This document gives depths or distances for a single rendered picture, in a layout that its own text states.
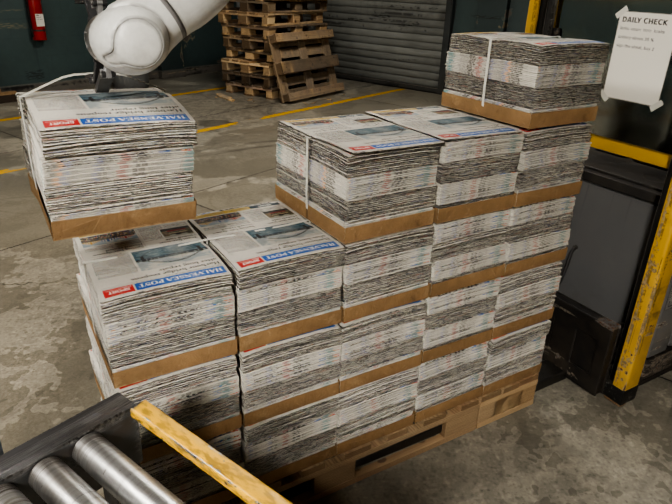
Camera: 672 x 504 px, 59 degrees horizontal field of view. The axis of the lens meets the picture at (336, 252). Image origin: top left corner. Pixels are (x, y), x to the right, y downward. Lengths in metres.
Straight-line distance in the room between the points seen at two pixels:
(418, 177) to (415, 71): 7.36
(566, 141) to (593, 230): 0.70
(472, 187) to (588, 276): 1.04
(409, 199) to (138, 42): 0.82
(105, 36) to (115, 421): 0.59
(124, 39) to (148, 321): 0.61
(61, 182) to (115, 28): 0.36
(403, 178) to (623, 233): 1.17
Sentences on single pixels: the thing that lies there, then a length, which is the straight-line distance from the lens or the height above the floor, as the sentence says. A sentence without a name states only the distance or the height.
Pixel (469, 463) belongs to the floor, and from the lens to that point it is 2.11.
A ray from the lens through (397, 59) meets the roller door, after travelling 9.00.
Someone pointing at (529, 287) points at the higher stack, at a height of 0.54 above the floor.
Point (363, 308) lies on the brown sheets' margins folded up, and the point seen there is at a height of 0.63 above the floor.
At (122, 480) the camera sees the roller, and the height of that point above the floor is 0.80.
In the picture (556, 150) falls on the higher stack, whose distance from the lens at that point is 1.87.
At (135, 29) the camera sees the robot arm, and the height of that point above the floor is 1.35.
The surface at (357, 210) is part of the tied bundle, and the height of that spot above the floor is 0.92.
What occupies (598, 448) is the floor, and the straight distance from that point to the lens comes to 2.31.
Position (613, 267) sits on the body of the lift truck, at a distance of 2.51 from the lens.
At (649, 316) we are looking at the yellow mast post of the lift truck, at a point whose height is 0.41.
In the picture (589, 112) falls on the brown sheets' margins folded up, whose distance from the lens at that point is 1.94.
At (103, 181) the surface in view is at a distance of 1.23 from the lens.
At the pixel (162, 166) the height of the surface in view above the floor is 1.08.
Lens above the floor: 1.43
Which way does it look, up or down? 25 degrees down
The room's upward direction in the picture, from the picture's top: 2 degrees clockwise
